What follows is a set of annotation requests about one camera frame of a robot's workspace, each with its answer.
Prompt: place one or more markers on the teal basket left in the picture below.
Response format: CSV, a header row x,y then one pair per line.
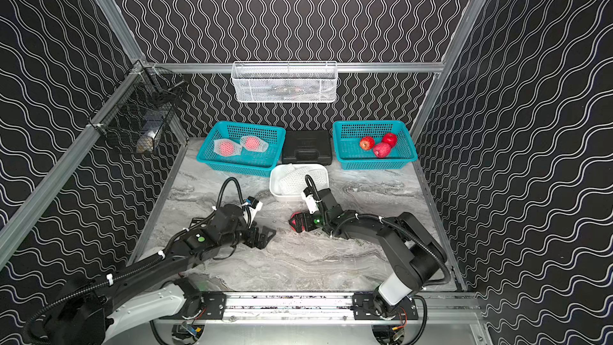
x,y
247,163

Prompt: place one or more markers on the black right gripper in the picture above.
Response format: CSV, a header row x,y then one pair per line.
x,y
308,225

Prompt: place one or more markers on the black wire wall basket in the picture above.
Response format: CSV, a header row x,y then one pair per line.
x,y
139,120

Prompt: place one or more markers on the black plastic tool case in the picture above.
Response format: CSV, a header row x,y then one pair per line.
x,y
307,147

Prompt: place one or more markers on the teal basket right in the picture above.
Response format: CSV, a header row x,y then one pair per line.
x,y
347,135

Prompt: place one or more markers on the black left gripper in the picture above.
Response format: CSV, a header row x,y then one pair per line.
x,y
256,236

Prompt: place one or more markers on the metal base rail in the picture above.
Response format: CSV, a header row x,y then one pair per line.
x,y
336,309

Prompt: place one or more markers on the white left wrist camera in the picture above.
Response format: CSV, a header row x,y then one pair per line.
x,y
251,207

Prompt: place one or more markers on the teal basket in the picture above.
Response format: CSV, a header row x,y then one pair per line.
x,y
347,135
247,163

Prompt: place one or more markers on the red apple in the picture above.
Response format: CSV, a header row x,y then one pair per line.
x,y
367,143
382,150

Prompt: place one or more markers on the white plastic tub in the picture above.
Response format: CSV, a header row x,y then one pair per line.
x,y
319,176

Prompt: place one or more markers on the clear wall basket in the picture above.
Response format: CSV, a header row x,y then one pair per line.
x,y
285,82

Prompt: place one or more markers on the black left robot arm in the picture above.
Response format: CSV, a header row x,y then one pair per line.
x,y
84,314

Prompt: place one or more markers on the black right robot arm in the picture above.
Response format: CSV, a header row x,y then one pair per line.
x,y
416,258

